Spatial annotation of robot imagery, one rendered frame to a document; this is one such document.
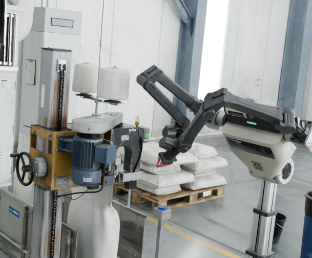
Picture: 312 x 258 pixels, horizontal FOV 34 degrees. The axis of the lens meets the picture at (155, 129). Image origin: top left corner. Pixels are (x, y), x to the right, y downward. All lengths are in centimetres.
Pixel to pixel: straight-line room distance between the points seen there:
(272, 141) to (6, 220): 199
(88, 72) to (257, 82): 808
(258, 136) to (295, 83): 862
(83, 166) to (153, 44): 600
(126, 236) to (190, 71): 557
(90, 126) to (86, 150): 13
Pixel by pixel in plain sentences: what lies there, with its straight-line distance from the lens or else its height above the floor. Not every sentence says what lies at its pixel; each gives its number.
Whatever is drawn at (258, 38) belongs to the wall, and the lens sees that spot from 1059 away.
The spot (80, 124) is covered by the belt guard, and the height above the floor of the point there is 141.
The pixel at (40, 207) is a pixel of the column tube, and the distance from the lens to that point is 286.
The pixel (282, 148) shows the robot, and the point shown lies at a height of 136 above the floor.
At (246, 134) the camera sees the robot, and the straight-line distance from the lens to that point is 275.
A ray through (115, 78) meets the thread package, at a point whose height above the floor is 164.
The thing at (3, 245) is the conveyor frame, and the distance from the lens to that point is 385.
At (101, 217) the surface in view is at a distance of 310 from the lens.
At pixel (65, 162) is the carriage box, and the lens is 275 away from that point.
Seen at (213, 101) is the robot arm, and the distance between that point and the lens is 230.
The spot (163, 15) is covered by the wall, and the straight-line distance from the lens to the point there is 859.
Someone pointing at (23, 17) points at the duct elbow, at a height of 200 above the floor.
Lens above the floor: 183
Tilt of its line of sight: 9 degrees down
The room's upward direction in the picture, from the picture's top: 5 degrees clockwise
